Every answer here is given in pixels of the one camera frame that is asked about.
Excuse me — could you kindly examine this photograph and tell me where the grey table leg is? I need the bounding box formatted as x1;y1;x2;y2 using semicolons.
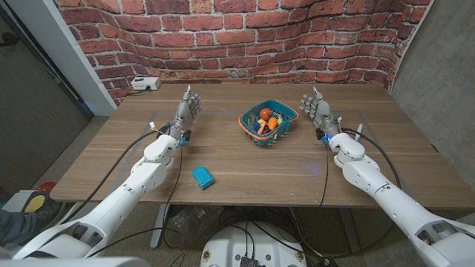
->
338;207;361;255

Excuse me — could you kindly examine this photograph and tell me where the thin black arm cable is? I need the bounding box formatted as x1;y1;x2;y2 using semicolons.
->
160;145;184;250
319;144;330;208

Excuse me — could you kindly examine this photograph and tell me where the teal basket with orange rim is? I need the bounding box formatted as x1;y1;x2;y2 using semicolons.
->
237;99;300;148

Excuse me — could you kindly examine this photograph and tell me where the yellow and red button box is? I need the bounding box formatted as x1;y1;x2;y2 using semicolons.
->
1;180;60;223

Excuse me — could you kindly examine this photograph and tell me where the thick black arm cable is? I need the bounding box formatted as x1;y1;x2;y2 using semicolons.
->
340;127;402;189
58;129;160;225

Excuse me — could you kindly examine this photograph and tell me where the blue grey fabric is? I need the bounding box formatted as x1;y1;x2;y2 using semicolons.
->
0;208;38;246

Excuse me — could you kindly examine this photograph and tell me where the clear plastic bag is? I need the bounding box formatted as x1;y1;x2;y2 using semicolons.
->
169;205;223;238

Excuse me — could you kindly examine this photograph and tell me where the white power socket box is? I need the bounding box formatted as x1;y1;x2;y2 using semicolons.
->
130;76;163;91

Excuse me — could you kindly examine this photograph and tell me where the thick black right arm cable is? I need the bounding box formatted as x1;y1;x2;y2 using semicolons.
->
340;127;402;189

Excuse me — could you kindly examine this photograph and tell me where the white robot torso edge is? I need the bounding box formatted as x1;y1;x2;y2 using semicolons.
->
0;257;149;267

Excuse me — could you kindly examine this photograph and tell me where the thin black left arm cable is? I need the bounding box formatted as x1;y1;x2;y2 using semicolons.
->
160;145;184;250

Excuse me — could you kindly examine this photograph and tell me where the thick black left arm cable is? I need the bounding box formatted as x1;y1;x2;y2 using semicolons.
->
58;129;160;225

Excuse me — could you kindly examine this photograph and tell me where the teal toy phone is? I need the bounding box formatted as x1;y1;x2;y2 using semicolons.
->
191;165;215;191

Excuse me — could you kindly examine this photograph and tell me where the red brick print backdrop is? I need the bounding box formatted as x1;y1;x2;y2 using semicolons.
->
53;0;435;107

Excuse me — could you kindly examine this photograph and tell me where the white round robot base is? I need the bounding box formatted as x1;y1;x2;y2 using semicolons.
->
200;221;308;267

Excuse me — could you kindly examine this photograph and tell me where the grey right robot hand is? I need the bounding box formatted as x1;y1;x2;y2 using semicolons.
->
299;86;341;139

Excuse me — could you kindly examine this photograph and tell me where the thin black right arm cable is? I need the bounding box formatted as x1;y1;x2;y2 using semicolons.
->
319;144;330;208

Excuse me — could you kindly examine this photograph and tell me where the white table leg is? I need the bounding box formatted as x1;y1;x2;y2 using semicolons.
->
149;203;171;249

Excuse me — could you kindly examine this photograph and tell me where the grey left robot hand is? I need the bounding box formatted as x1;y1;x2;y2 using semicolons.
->
168;85;203;146

